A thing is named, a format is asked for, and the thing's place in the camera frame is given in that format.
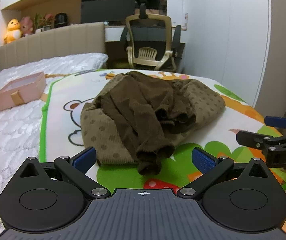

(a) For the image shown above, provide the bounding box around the yellow chick plush toy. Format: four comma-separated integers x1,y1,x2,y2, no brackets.
3,19,23,44

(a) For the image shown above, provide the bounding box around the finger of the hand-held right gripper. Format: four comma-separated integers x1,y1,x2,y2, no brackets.
264,116,286,128
236,130,267,152

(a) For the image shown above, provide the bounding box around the brown knit sweater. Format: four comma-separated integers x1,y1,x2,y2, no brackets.
80,71,227,175

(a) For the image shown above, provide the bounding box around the beige mesh office chair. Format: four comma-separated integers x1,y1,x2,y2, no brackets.
120,0,185,72

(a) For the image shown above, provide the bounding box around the pink plush toy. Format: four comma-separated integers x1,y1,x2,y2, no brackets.
20,16,34,37

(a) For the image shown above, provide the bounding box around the cartoon animal printed mat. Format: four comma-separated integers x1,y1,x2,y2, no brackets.
38,69,286,198

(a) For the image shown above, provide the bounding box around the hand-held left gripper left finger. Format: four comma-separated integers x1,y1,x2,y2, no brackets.
20,147,111,199

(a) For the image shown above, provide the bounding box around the green round stool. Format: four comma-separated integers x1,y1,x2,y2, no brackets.
110,59,131,69

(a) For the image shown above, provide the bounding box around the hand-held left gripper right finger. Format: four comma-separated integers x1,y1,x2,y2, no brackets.
177,147,269,200

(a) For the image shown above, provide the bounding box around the pink gift box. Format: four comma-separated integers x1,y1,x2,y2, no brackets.
0,71,47,111

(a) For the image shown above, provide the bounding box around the black kitchen appliance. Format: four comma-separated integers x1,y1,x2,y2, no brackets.
54,13,68,28

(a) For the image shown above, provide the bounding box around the white quilted mattress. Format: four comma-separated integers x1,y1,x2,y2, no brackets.
0,52,108,240

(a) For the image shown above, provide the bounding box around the white cabinet box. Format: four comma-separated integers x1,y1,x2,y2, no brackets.
167,0,185,28

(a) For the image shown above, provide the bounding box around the black computer monitor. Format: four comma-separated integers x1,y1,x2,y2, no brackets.
80,0,136,24

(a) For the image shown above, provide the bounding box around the white desk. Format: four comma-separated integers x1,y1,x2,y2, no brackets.
104,24,183,43

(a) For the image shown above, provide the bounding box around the beige padded headboard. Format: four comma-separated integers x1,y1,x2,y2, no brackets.
0,22,106,70

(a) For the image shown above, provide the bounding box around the potted plant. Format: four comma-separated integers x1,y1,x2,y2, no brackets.
33,12,54,33

